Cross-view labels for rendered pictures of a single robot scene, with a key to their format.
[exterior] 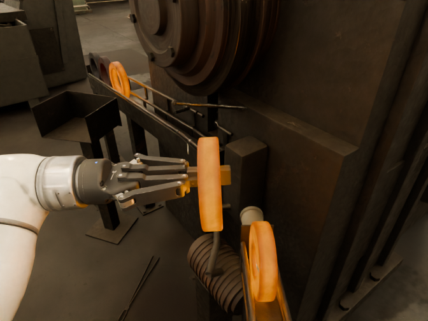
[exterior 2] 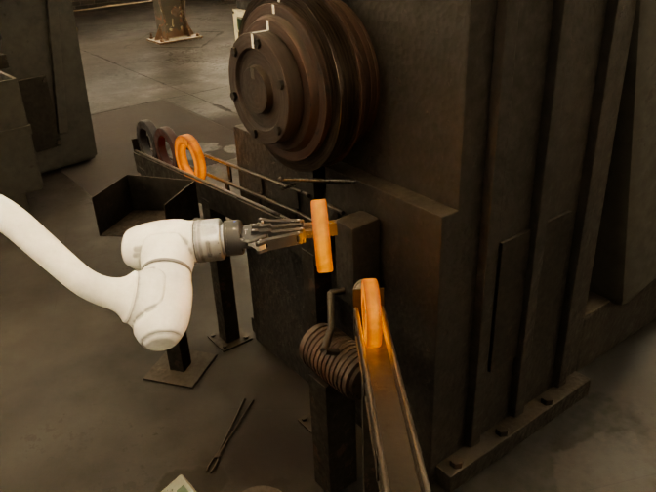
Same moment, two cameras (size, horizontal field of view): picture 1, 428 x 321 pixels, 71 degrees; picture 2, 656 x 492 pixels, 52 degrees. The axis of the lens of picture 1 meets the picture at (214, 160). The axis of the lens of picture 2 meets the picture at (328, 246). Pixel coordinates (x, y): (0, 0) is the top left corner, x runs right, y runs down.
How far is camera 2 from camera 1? 0.94 m
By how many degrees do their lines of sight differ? 7
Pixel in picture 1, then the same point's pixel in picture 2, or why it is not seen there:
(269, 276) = (374, 314)
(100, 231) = (165, 374)
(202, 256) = (316, 343)
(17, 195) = (182, 245)
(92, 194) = (233, 244)
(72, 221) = (120, 364)
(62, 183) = (213, 235)
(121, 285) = (205, 433)
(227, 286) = (344, 364)
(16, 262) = (188, 288)
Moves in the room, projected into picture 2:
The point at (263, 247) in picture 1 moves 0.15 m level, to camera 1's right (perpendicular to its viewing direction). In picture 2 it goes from (369, 292) to (437, 288)
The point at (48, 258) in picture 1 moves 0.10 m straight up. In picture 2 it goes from (97, 408) to (91, 386)
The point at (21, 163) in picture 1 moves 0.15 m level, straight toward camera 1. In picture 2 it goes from (180, 224) to (218, 248)
